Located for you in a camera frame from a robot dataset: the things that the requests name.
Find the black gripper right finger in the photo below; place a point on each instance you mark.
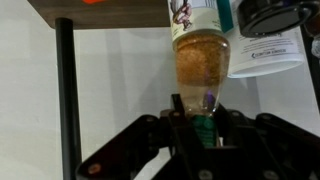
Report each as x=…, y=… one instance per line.
x=276, y=143

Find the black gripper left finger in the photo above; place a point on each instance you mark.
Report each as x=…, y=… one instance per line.
x=133, y=143

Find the clear brown spice bottle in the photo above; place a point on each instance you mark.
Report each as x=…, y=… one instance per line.
x=201, y=63

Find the dark wood metal shelf unit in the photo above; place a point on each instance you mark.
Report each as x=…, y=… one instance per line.
x=100, y=16

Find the white plastic tub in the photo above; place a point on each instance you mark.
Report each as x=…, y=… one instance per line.
x=266, y=56

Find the jar with white picture label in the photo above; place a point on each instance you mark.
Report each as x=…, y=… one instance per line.
x=196, y=16

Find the red food box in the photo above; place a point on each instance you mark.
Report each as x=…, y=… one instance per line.
x=95, y=1

